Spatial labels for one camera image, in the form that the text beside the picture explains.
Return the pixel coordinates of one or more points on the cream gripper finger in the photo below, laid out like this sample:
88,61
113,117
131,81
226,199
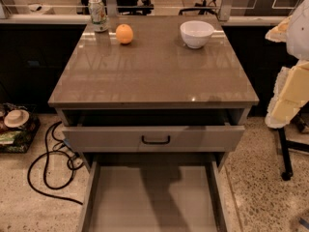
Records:
290,94
278,33

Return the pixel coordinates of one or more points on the orange fruit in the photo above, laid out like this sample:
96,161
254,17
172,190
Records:
124,34

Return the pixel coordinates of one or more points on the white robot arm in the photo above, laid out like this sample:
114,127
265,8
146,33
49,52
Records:
297,42

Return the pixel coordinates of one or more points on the grey drawer cabinet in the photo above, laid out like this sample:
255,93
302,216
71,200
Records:
156,80

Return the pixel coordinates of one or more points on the open grey middle drawer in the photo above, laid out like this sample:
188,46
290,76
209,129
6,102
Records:
154,195

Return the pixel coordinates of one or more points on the grey top drawer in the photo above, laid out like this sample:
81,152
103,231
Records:
216,138

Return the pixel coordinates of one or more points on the black stand leg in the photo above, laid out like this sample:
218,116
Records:
286,145

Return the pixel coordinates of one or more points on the white ceramic bowl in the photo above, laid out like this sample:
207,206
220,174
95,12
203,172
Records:
196,33

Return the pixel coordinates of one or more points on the green white soda can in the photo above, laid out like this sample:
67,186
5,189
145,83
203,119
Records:
98,16

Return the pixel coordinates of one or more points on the dark box of items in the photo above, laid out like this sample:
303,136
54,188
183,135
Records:
18,140

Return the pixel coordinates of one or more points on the beige hat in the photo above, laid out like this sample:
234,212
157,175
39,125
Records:
16,118

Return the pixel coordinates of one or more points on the black drawer handle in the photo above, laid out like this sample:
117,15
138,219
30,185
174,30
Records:
146,141

